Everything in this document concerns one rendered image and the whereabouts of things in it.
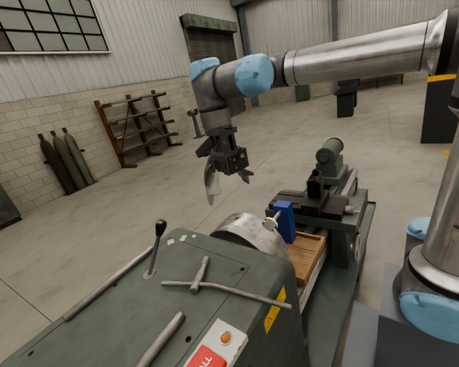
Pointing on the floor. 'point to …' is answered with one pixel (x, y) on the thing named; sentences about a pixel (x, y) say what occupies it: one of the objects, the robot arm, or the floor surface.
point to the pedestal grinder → (195, 122)
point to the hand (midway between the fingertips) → (229, 194)
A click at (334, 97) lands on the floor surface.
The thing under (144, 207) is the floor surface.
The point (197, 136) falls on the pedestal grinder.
